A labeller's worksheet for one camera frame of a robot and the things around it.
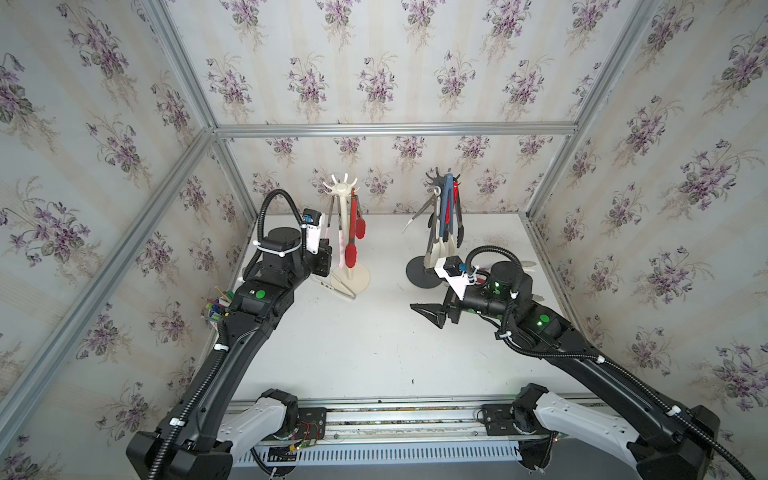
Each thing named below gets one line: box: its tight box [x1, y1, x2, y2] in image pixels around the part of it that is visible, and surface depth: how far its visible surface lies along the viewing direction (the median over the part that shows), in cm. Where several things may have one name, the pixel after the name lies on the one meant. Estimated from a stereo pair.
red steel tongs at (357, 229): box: [345, 188, 366, 269], surface depth 83 cm
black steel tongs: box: [455, 180, 465, 249], surface depth 84 cm
